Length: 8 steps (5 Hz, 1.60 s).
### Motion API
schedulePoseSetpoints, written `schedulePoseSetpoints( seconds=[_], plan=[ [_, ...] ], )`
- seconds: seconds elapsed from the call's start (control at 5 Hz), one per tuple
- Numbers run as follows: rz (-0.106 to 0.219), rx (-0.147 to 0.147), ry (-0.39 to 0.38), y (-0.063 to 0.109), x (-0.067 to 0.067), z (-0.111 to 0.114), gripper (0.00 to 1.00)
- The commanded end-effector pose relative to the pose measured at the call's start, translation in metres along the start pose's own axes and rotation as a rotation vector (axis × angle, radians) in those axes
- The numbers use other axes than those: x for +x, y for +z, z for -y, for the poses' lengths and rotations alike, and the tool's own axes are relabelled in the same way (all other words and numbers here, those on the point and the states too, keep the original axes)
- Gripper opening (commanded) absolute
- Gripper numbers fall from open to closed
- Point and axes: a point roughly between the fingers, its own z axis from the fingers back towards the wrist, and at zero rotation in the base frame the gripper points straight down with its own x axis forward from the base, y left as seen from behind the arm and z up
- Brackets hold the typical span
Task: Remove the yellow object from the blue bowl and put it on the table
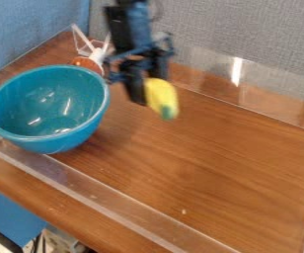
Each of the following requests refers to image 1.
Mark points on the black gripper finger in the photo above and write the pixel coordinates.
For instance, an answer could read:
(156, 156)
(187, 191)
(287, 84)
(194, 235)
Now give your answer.
(159, 70)
(135, 86)

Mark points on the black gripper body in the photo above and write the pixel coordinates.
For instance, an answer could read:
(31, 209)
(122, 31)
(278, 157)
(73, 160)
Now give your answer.
(138, 57)

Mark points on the yellow wedge object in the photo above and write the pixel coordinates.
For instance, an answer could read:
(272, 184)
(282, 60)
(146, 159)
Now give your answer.
(162, 98)

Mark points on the blue bowl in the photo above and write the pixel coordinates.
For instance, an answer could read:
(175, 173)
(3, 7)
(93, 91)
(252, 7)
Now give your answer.
(52, 106)

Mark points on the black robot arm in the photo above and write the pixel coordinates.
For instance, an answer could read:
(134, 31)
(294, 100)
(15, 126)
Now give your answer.
(128, 23)

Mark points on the orange white plunger toy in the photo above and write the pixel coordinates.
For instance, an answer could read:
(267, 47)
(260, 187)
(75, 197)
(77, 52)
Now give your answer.
(89, 60)

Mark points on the clear acrylic back barrier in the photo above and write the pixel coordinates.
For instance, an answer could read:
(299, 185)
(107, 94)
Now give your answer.
(259, 88)

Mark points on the clear acrylic barrier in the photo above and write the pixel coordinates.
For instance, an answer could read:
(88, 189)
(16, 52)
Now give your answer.
(259, 88)
(159, 228)

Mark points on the clear acrylic front barrier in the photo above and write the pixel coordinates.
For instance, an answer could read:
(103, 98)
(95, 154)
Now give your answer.
(159, 228)

